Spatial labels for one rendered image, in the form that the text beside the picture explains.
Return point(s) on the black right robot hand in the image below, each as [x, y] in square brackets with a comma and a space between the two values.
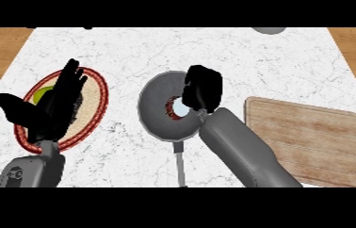
[203, 89]

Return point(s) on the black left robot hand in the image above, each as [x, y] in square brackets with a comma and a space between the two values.
[60, 103]

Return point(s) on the red cupcake with white frosting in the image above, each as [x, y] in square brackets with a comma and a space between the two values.
[178, 109]

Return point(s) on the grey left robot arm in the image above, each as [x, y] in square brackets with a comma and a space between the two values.
[35, 167]

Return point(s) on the grey frying pan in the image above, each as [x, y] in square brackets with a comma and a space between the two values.
[167, 112]

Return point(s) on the wooden cutting board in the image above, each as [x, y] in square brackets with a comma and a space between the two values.
[306, 140]

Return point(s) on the green round fruit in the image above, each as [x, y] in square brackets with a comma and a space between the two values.
[42, 93]

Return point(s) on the beige plate with red rim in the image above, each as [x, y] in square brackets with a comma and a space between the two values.
[91, 106]

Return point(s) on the grey round object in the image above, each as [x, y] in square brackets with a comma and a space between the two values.
[269, 30]

